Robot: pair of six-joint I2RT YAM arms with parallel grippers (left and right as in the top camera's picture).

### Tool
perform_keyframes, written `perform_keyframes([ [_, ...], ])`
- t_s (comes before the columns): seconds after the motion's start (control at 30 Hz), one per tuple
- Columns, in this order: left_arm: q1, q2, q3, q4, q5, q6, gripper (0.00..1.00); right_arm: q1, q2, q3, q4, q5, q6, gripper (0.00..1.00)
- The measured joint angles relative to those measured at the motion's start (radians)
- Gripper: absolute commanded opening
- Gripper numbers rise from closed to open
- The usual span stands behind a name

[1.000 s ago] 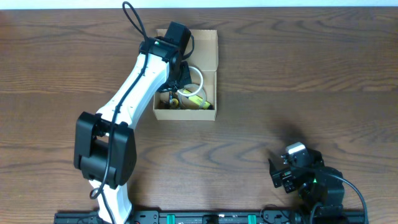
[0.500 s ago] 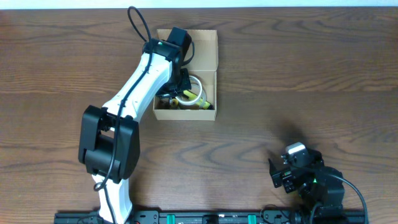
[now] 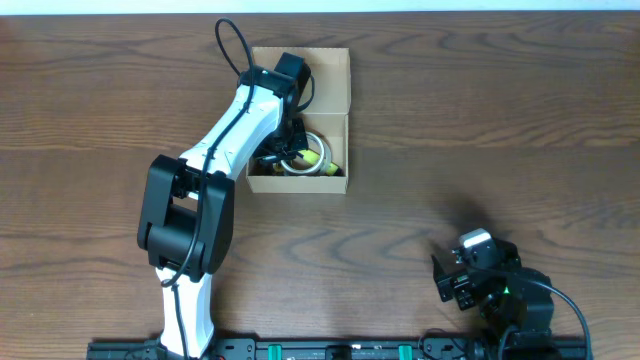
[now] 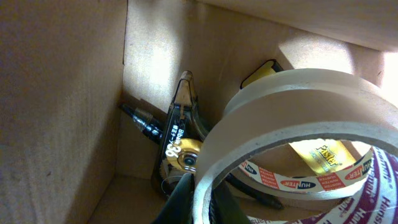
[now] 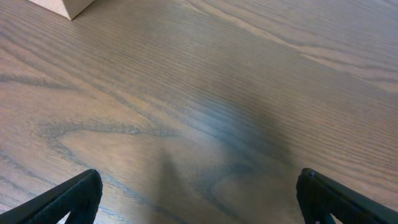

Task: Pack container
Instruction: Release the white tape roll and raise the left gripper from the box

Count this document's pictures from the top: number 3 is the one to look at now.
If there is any yellow highlighter marker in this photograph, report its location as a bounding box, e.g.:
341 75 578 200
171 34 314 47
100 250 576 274
299 150 344 176

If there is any white tape roll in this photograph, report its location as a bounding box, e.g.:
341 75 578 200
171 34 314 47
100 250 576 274
281 146 327 175

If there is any clear tape roll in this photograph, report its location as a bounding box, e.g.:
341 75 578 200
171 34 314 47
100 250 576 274
306 132 332 162

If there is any black yellow correction tape dispenser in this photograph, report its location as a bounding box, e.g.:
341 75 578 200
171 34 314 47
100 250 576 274
257 164 285 176

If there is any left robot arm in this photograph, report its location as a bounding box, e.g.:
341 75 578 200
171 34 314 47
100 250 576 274
137 67 315 359

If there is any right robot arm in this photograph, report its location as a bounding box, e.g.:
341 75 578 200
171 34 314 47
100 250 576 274
431 231 559 359

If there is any open cardboard box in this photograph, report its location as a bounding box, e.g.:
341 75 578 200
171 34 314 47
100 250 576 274
245 47 351 194

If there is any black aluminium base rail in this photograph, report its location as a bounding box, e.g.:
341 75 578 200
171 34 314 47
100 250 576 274
86 336 586 360

